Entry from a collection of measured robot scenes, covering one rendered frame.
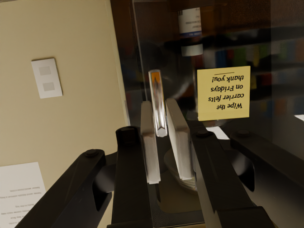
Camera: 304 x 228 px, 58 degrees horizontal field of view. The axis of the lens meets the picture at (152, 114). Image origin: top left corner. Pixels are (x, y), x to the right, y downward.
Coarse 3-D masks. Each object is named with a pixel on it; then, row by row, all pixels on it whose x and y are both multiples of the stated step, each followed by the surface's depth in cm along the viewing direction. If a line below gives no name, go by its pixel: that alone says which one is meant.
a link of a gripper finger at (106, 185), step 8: (112, 160) 13; (144, 160) 14; (104, 168) 13; (112, 168) 13; (96, 176) 13; (104, 176) 13; (112, 176) 13; (96, 184) 13; (104, 184) 13; (112, 184) 13; (96, 192) 13; (104, 192) 13
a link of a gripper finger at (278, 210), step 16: (240, 144) 12; (256, 144) 12; (272, 144) 12; (256, 160) 11; (272, 160) 10; (288, 160) 10; (240, 176) 13; (256, 176) 11; (272, 176) 10; (288, 176) 9; (256, 192) 12; (272, 192) 10; (288, 192) 9; (272, 208) 10; (288, 208) 10; (288, 224) 10
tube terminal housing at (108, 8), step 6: (108, 0) 37; (108, 6) 37; (108, 12) 38; (108, 18) 38; (114, 36) 39; (114, 42) 39; (114, 48) 39; (114, 54) 39; (120, 72) 40; (120, 78) 40; (120, 84) 40; (120, 90) 41; (126, 114) 42; (126, 120) 42
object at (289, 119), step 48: (144, 0) 36; (192, 0) 36; (240, 0) 37; (288, 0) 37; (144, 48) 38; (192, 48) 38; (240, 48) 38; (288, 48) 38; (144, 96) 40; (192, 96) 40; (288, 96) 40; (288, 144) 42; (192, 192) 44
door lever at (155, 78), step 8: (152, 72) 34; (160, 72) 34; (152, 80) 34; (160, 80) 34; (152, 88) 34; (160, 88) 34; (152, 96) 35; (160, 96) 35; (152, 104) 35; (160, 104) 35; (160, 112) 35; (160, 120) 36; (160, 128) 36; (160, 136) 36
